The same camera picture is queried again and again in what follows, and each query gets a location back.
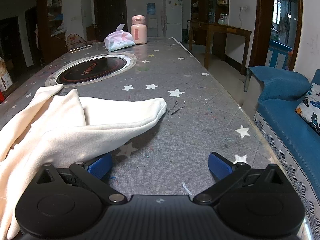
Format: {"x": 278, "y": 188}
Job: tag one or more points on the white wall socket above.
{"x": 243, "y": 8}

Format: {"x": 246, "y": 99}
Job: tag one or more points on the wooden shelf unit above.
{"x": 53, "y": 17}

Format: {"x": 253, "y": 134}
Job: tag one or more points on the blue sofa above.
{"x": 282, "y": 115}

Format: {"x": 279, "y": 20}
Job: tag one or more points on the cardboard box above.
{"x": 5, "y": 77}

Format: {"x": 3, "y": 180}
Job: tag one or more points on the pink insulated bottle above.
{"x": 139, "y": 32}

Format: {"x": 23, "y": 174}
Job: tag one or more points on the butterfly print cushion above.
{"x": 310, "y": 110}

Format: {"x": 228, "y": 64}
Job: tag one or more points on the dark wooden door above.
{"x": 110, "y": 10}

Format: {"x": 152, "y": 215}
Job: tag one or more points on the white refrigerator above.
{"x": 173, "y": 17}

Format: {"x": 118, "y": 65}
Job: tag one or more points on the dotted children's play tent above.
{"x": 75, "y": 40}

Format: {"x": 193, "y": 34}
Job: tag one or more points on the white water dispenser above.
{"x": 152, "y": 26}

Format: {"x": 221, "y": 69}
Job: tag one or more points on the silver bar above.
{"x": 80, "y": 48}

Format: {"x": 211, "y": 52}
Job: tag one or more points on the blue water jug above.
{"x": 151, "y": 9}

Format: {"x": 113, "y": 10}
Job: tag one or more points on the cream white garment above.
{"x": 62, "y": 130}

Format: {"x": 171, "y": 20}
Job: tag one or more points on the round black induction cooktop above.
{"x": 92, "y": 70}

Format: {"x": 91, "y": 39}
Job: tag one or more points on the grey star print tablecloth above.
{"x": 187, "y": 130}

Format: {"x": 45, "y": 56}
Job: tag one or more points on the dark wooden side table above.
{"x": 220, "y": 27}

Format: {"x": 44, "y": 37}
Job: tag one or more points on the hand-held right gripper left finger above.
{"x": 98, "y": 166}

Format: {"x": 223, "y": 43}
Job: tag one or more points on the glass jar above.
{"x": 222, "y": 19}

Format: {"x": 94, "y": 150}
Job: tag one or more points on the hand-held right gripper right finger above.
{"x": 220, "y": 166}

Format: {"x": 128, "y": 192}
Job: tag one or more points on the blue cabinet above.
{"x": 277, "y": 55}

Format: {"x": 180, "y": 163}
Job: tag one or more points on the white tissue pack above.
{"x": 118, "y": 41}

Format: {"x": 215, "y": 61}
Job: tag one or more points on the tall wooden display cabinet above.
{"x": 202, "y": 2}

